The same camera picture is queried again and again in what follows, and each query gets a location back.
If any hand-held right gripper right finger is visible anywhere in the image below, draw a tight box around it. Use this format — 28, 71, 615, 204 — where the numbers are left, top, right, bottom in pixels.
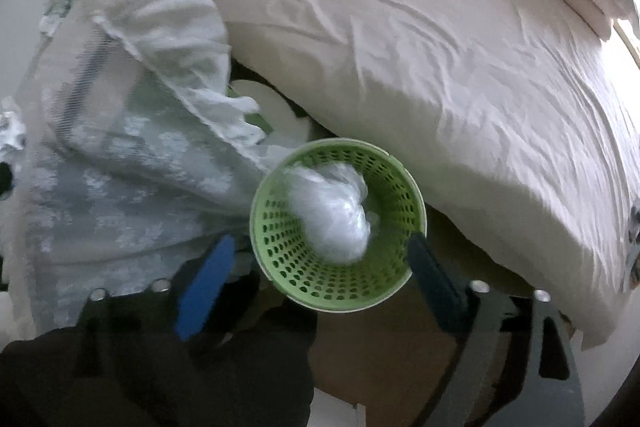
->
407, 232, 586, 427

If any white lace tablecloth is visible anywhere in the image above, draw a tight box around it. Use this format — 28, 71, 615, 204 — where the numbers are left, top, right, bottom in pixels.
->
15, 0, 273, 328

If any bed with white sheet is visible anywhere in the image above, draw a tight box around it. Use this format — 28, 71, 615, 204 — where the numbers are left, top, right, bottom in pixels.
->
209, 0, 640, 350

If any white printed plastic wrapper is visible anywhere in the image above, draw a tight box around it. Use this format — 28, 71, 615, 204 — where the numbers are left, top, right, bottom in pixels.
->
40, 0, 71, 35

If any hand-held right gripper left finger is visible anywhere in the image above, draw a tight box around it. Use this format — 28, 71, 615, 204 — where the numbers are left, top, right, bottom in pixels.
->
75, 233, 238, 342

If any clear plastic bag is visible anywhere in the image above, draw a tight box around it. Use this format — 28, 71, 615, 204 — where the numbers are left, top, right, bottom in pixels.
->
285, 164, 373, 265

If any green perforated plastic basket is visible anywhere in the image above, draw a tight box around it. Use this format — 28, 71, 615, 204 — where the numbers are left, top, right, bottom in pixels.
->
249, 138, 427, 314

